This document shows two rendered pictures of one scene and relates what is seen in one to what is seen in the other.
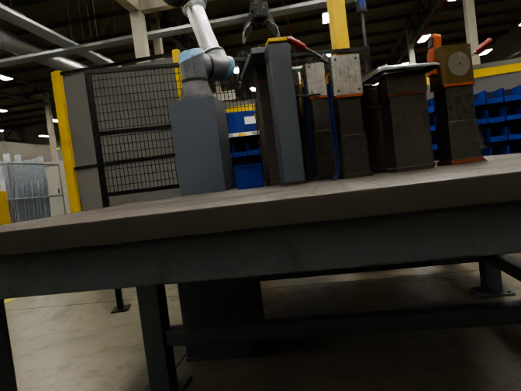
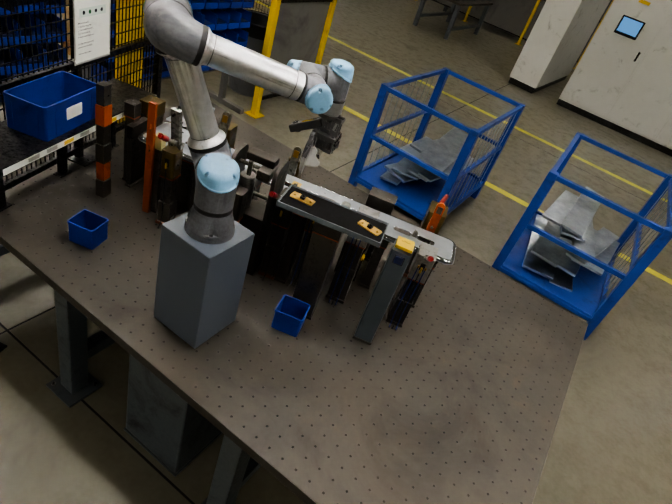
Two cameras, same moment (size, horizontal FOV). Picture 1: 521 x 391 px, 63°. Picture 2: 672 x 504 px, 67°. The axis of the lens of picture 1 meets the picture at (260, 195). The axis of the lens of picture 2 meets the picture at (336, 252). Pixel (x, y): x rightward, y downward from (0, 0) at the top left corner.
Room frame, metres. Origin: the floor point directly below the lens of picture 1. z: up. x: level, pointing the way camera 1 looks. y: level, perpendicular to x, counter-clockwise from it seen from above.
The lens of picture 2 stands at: (1.26, 1.33, 2.06)
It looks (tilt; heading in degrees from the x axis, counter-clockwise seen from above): 36 degrees down; 283
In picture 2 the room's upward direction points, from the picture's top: 20 degrees clockwise
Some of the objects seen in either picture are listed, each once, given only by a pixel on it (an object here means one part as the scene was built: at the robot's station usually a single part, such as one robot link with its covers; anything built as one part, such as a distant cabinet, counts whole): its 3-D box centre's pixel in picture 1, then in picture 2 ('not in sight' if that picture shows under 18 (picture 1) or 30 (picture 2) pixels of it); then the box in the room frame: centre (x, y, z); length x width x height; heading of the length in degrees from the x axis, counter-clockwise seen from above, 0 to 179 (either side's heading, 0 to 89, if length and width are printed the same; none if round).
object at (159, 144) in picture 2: not in sight; (157, 174); (2.43, -0.17, 0.88); 0.04 x 0.04 x 0.37; 8
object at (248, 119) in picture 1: (249, 122); (54, 104); (2.76, 0.01, 1.09); 0.30 x 0.17 x 0.13; 100
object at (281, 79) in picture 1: (284, 115); (382, 294); (1.37, -0.11, 0.92); 0.08 x 0.08 x 0.44; 8
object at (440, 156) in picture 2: not in sight; (436, 148); (1.68, -2.77, 0.47); 1.20 x 0.80 x 0.95; 80
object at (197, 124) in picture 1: (203, 147); (201, 276); (1.91, 0.23, 0.90); 0.20 x 0.20 x 0.40; 81
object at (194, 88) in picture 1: (195, 91); (211, 215); (1.91, 0.23, 1.15); 0.15 x 0.15 x 0.10
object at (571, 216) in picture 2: not in sight; (581, 227); (0.40, -2.52, 0.47); 1.20 x 0.80 x 0.95; 82
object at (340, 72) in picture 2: not in sight; (337, 80); (1.75, -0.08, 1.58); 0.09 x 0.08 x 0.11; 40
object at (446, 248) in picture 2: (337, 108); (299, 189); (1.88, -0.38, 1.00); 1.38 x 0.22 x 0.02; 8
